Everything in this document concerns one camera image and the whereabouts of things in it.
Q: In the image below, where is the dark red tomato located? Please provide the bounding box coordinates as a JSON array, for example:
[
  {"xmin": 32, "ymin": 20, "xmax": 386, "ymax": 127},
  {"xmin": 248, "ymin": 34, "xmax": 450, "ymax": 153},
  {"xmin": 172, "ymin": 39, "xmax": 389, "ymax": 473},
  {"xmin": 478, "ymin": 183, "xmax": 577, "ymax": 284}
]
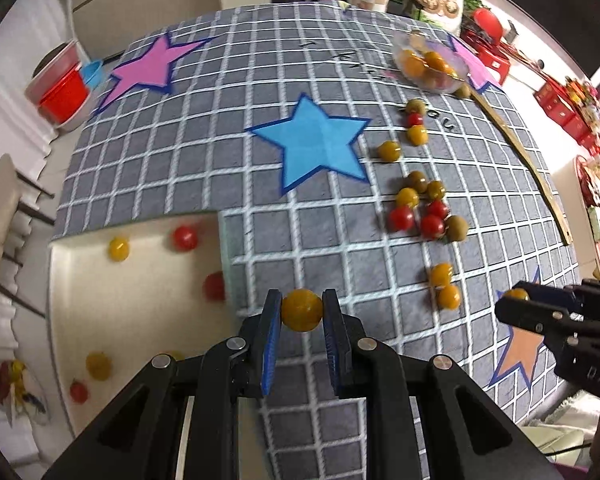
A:
[{"xmin": 202, "ymin": 271, "xmax": 225, "ymax": 302}]

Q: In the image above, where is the bright red tomato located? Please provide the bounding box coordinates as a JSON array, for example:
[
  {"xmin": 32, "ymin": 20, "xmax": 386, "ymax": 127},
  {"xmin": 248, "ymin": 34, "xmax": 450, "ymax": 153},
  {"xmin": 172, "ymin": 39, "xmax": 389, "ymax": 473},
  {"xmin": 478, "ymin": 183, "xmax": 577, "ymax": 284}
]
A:
[{"xmin": 172, "ymin": 226, "xmax": 198, "ymax": 252}]

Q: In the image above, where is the dark yellow tomato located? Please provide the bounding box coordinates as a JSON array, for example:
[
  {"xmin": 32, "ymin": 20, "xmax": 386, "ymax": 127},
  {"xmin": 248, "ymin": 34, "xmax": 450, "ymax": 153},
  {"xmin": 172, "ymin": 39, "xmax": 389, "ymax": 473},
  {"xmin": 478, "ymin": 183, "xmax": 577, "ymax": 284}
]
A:
[{"xmin": 85, "ymin": 352, "xmax": 112, "ymax": 382}]

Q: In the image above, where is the small red tomato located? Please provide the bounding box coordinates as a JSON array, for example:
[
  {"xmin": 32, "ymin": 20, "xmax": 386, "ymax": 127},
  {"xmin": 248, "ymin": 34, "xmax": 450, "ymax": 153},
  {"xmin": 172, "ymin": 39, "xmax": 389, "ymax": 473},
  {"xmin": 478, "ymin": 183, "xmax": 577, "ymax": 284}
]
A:
[{"xmin": 69, "ymin": 380, "xmax": 90, "ymax": 405}]

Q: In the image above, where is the orange paper star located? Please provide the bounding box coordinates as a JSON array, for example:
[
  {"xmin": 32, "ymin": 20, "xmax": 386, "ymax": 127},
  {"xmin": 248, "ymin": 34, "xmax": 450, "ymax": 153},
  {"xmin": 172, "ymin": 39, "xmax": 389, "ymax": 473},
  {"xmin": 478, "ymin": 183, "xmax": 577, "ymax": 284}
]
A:
[{"xmin": 488, "ymin": 266, "xmax": 549, "ymax": 391}]

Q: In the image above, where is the olive green large tomato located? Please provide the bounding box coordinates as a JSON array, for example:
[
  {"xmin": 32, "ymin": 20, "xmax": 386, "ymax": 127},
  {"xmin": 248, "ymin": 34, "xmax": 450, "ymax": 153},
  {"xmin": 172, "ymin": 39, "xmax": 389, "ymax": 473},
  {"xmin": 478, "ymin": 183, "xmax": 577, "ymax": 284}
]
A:
[{"xmin": 444, "ymin": 214, "xmax": 468, "ymax": 243}]

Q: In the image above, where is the white shallow box tray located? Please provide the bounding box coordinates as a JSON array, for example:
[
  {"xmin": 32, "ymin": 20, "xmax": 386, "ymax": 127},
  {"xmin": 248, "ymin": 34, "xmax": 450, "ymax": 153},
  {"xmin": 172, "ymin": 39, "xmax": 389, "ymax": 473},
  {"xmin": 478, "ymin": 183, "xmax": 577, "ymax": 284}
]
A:
[{"xmin": 47, "ymin": 212, "xmax": 237, "ymax": 434}]

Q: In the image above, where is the blue paper star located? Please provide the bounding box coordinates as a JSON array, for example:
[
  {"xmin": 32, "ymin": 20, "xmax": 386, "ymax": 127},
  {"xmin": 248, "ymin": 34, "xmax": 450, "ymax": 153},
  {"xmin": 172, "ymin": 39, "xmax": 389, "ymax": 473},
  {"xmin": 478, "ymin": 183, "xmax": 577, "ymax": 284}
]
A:
[{"xmin": 247, "ymin": 93, "xmax": 370, "ymax": 195}]

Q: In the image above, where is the clear plastic fruit bowl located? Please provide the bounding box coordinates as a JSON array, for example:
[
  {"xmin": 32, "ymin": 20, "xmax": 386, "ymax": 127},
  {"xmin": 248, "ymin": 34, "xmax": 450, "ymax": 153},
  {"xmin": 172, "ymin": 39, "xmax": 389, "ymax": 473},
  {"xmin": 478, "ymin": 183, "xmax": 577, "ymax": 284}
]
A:
[{"xmin": 392, "ymin": 32, "xmax": 469, "ymax": 93}]

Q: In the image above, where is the pink paper star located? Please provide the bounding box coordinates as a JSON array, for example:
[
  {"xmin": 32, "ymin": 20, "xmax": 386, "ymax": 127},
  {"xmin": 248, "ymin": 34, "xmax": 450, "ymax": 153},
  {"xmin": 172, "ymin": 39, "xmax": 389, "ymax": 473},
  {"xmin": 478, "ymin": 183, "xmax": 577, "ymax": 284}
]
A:
[{"xmin": 94, "ymin": 32, "xmax": 215, "ymax": 115}]

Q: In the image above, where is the flower bouquet on floor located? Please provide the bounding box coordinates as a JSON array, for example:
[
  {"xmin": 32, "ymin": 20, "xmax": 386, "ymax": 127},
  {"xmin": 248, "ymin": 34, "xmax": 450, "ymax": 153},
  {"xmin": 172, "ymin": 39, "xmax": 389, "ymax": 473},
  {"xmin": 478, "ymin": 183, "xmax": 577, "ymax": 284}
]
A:
[{"xmin": 0, "ymin": 359, "xmax": 50, "ymax": 426}]

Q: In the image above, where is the red plastic basin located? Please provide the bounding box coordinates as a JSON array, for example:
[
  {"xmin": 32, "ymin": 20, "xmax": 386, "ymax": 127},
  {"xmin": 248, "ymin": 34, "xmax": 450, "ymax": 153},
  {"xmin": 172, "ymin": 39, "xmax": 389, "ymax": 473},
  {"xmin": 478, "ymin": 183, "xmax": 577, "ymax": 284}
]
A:
[{"xmin": 38, "ymin": 65, "xmax": 90, "ymax": 125}]

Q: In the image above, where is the blue plastic basin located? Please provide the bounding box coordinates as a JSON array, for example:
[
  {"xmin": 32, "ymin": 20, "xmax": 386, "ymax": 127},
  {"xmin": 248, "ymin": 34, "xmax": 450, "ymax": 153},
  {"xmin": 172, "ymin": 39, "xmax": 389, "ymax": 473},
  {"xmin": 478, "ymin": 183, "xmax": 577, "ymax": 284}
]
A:
[{"xmin": 80, "ymin": 60, "xmax": 104, "ymax": 92}]

